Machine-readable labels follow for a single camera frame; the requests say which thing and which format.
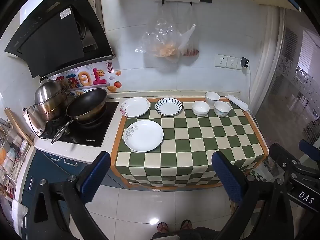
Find white plate with pink flower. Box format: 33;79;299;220
120;97;150;118

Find small clear plastic bag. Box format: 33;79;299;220
178;5;200;57

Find colourful wall stickers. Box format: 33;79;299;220
54;62;123;93

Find cluttered side shelf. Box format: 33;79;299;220
0;117;28;200

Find black range hood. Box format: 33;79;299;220
4;0;116;78

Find white bowl with blue pattern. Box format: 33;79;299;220
214;101;231;118

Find person's dark clothing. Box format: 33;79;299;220
151;226;223;240

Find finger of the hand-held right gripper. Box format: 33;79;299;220
269;143;300;178
299;139;320;157

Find large clear plastic bag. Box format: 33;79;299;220
136;5;182;64

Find dark wok with handle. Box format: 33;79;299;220
51;88;108;145

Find large white plate grey flower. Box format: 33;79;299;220
124;120;164;152

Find white plate with blue stripes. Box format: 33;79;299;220
155;97;183;117

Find white electric kettle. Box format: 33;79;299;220
22;105;48;137

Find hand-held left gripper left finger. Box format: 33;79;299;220
21;151;112;240

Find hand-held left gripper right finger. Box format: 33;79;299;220
212;151;299;240

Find folded white paper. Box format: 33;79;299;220
225;94;250;111

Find wooden cutting board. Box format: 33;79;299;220
4;107;34;146

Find stainless steel steamer pot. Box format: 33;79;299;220
33;76;69;120

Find white wall outlet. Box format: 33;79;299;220
215;54;228;68
226;55;238;69

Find black cooktop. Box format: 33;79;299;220
40;101;120;147

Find white bowl with dark rim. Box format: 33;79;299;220
205;91;220;104

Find green checkered tablecloth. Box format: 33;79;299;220
111;97;270;190

